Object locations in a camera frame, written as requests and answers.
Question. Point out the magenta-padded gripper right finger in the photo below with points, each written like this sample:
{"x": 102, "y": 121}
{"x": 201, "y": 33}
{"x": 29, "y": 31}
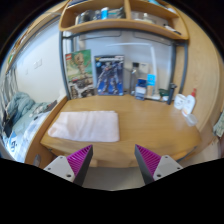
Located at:
{"x": 164, "y": 165}

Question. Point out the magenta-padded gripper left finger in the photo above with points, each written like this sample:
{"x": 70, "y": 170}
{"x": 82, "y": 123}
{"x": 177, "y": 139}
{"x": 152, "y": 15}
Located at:
{"x": 63, "y": 165}

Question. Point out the pale pink towel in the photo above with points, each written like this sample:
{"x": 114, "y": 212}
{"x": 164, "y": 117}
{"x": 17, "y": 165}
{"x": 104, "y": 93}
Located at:
{"x": 86, "y": 126}

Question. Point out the clear plastic container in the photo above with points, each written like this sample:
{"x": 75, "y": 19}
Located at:
{"x": 191, "y": 120}

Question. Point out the bed with checked sheet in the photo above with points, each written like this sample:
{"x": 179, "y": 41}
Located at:
{"x": 23, "y": 128}

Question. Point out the white cup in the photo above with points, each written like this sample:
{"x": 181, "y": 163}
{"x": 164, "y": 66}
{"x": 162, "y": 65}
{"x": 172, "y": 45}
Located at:
{"x": 179, "y": 101}

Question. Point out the white red-capped squeeze bottle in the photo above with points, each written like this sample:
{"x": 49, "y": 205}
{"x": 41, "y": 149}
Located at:
{"x": 189, "y": 104}

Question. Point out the hanging patterned cloth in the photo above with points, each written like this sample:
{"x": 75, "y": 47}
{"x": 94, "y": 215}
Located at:
{"x": 219, "y": 126}

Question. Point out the dark green small object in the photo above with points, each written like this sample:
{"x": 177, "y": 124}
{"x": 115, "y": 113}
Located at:
{"x": 164, "y": 92}

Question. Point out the light blue crumpled blanket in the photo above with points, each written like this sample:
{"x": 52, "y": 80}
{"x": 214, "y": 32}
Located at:
{"x": 19, "y": 104}

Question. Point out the small blue box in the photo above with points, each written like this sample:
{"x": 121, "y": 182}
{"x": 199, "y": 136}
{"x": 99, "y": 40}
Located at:
{"x": 140, "y": 90}

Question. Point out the clear dark-capped water bottle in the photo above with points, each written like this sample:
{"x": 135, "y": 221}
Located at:
{"x": 134, "y": 80}

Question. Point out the green tree-figure toy box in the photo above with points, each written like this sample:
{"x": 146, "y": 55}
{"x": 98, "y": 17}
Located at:
{"x": 79, "y": 71}

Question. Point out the white desk lamp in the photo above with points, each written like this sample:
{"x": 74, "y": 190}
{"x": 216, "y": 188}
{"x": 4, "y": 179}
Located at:
{"x": 154, "y": 66}

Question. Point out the blue robot model kit box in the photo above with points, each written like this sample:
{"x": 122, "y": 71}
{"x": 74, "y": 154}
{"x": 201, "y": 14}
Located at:
{"x": 109, "y": 76}

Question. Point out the white wall switch plate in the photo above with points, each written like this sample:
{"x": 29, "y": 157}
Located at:
{"x": 38, "y": 63}

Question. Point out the wooden shelf unit, metal frame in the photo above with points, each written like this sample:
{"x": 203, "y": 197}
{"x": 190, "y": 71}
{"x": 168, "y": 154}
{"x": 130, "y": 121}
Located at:
{"x": 100, "y": 24}

